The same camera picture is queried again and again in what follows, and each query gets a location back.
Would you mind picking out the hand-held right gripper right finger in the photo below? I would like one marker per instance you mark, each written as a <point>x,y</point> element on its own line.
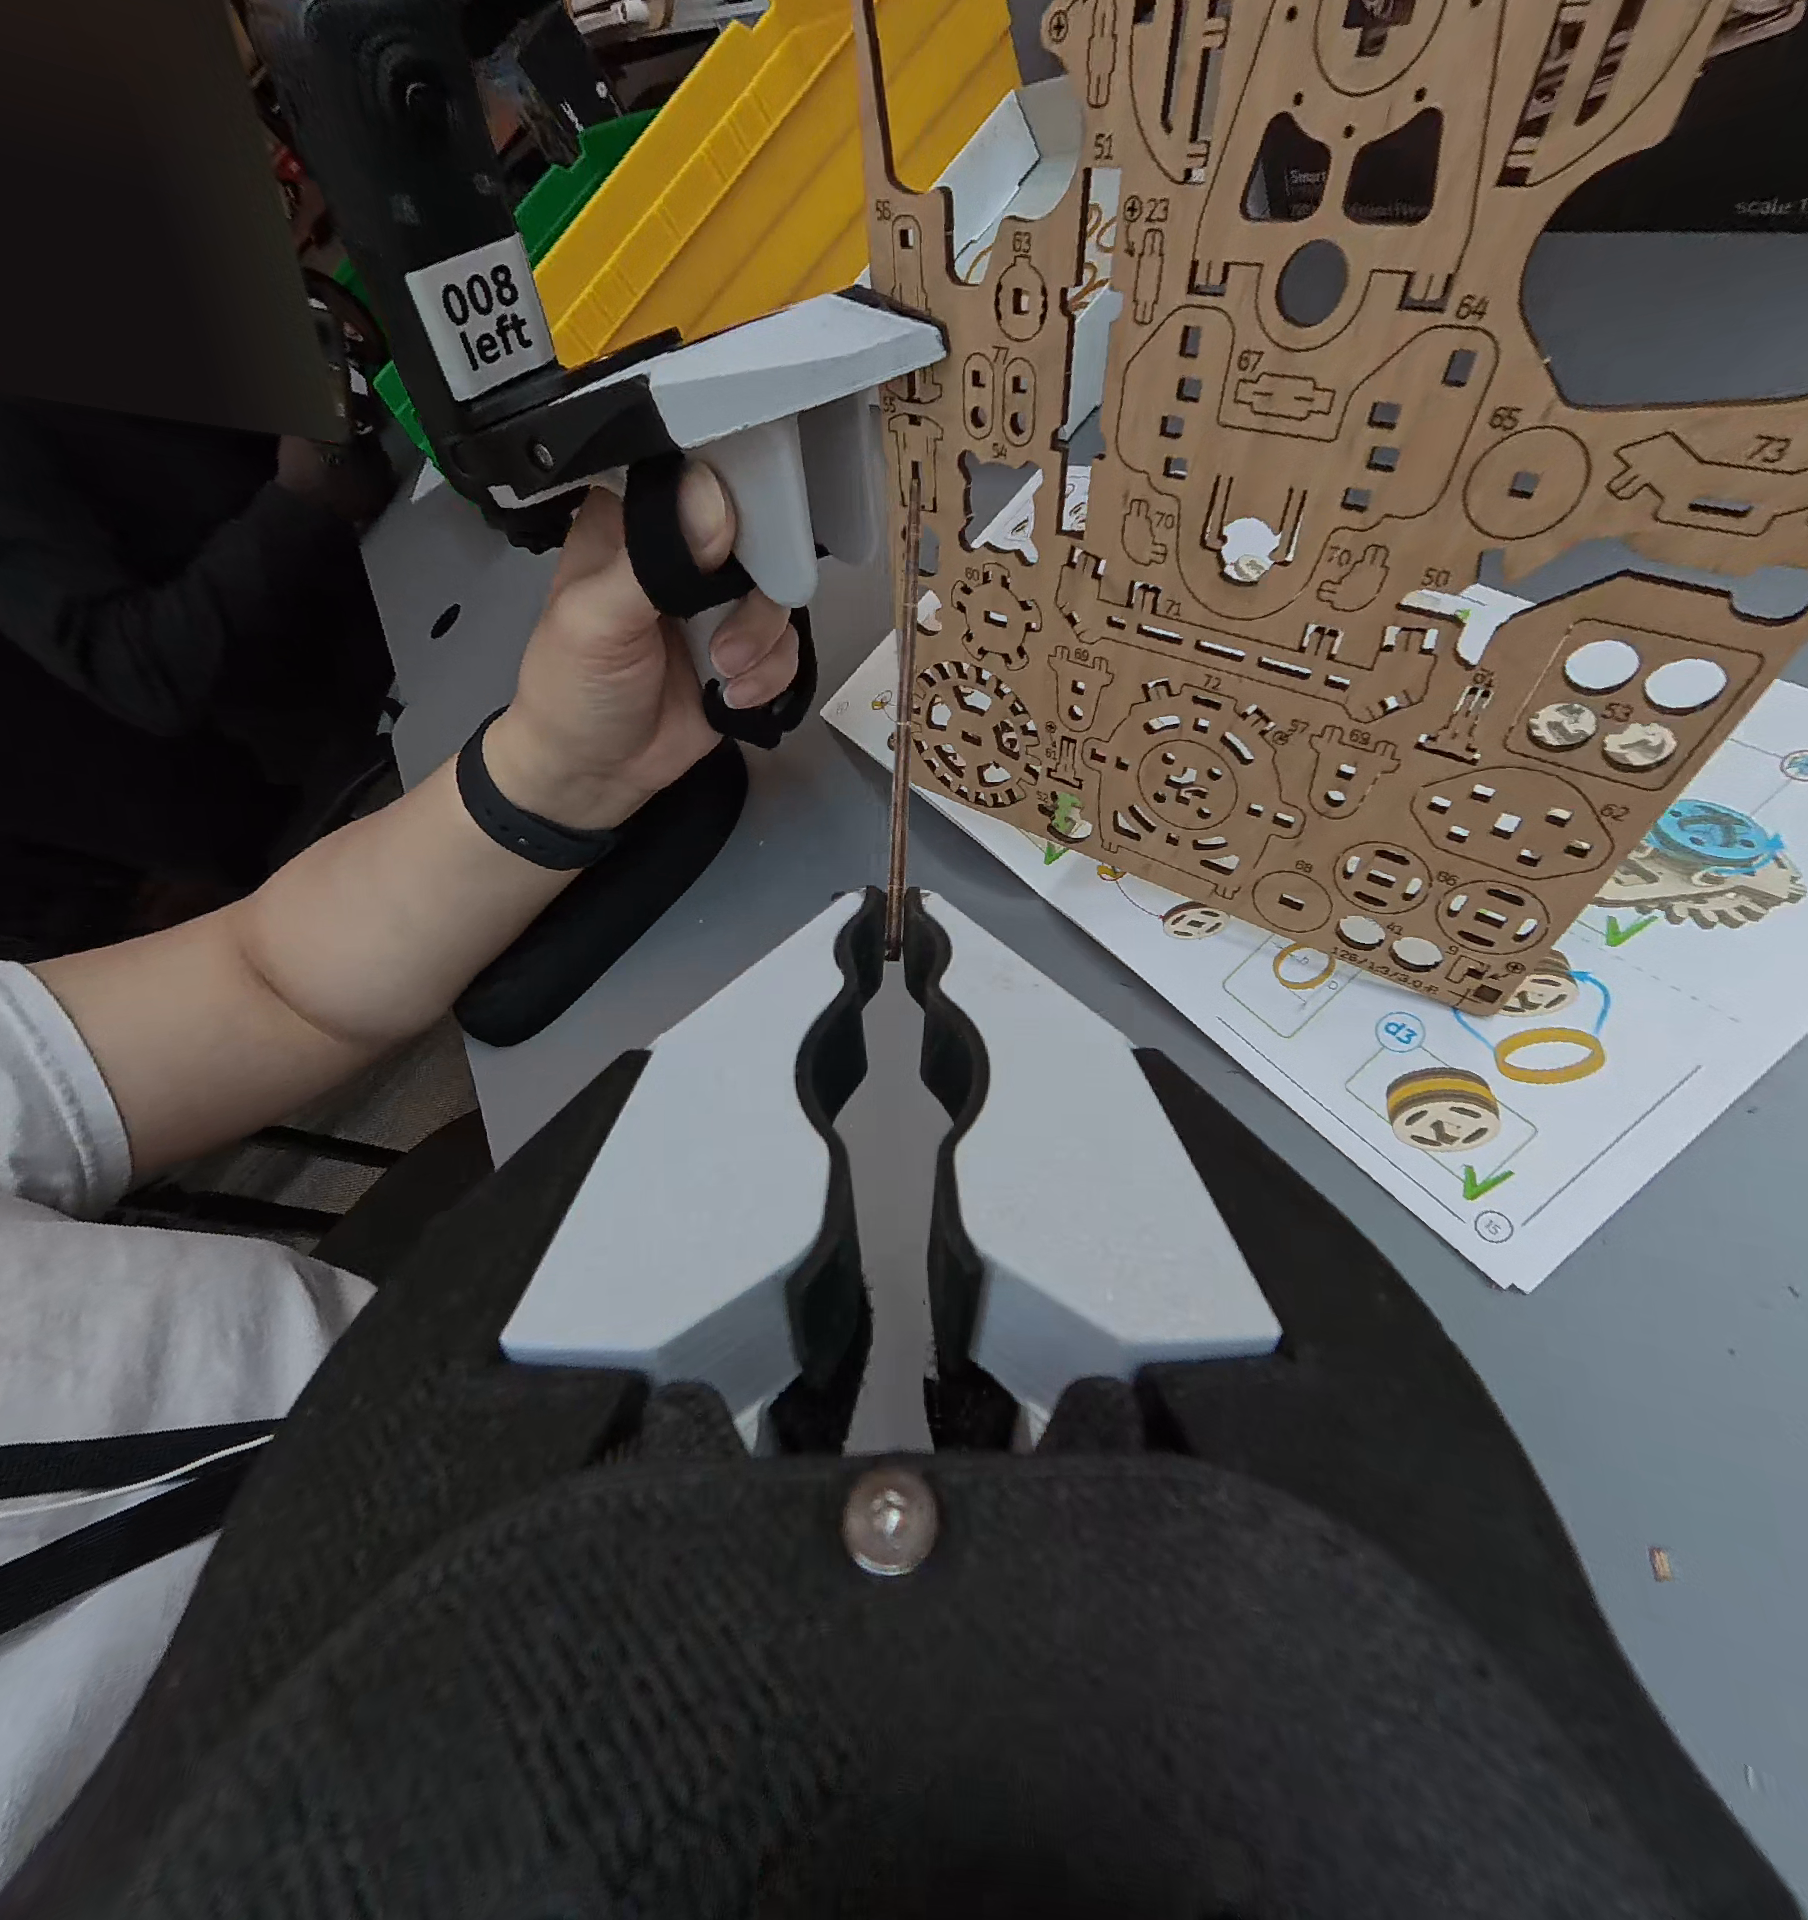
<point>1129,1200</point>

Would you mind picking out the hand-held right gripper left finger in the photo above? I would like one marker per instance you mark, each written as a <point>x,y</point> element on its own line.
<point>664,1200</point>

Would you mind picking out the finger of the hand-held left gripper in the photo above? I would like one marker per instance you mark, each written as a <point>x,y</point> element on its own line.
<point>762,412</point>
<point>854,481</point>

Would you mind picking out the yellow plastic bin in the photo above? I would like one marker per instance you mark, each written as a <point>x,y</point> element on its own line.
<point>785,181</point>

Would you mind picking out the slim wooden puzzle piece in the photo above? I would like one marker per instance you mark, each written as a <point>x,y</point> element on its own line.
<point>905,721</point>

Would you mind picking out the wooden laser-cut parts sheet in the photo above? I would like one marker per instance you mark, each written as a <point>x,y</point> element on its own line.
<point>1445,450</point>

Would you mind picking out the person's left forearm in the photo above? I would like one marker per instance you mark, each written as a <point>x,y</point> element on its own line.
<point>319,931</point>

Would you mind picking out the person's left hand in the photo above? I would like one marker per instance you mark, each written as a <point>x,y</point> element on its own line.
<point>605,675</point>

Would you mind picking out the green plastic bin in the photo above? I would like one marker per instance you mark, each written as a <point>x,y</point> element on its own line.
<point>582,188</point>

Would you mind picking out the black padded wrist rest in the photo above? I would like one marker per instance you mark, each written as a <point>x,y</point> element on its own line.
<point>605,931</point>

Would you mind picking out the white cardboard tray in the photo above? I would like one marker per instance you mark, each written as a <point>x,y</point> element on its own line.
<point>1016,165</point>

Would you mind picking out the black wristband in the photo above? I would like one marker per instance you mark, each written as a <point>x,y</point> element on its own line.
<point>523,818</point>

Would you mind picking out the assembly instruction booklet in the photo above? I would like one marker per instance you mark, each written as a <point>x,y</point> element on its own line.
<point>1714,1021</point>

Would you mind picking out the black model kit box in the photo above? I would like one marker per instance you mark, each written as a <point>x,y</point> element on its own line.
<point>1714,120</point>

